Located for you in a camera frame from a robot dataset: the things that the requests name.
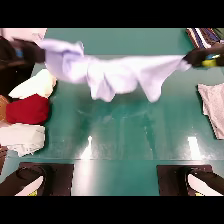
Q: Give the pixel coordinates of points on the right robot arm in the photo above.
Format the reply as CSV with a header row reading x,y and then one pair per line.
x,y
213,181

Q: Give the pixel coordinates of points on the white garment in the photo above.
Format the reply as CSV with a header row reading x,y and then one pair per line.
x,y
21,138
23,33

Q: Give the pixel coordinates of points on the pale lilac shirt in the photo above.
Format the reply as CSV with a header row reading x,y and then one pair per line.
x,y
113,71

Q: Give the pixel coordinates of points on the red garment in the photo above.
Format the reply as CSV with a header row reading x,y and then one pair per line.
x,y
28,110

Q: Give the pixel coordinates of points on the cream garment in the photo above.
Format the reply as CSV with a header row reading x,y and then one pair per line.
x,y
36,85

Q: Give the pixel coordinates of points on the striped garment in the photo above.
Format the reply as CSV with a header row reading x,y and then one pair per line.
x,y
201,36

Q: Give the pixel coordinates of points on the grey garment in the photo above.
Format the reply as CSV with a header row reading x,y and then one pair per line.
x,y
215,106

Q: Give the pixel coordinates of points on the brown garment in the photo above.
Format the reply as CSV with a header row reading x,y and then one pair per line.
x,y
2,108

